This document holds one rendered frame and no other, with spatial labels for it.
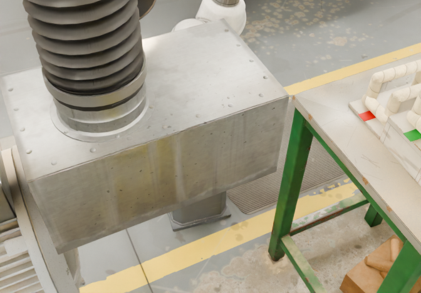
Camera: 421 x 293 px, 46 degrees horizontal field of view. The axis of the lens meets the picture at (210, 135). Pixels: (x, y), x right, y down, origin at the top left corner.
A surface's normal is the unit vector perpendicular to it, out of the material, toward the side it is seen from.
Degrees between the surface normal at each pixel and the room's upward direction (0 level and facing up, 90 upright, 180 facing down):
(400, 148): 90
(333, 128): 0
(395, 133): 90
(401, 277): 90
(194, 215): 90
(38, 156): 0
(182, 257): 0
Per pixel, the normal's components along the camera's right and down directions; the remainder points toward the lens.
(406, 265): -0.90, 0.31
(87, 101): 0.00, 0.73
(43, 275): 0.41, 0.40
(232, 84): 0.01, -0.68
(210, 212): 0.30, 0.70
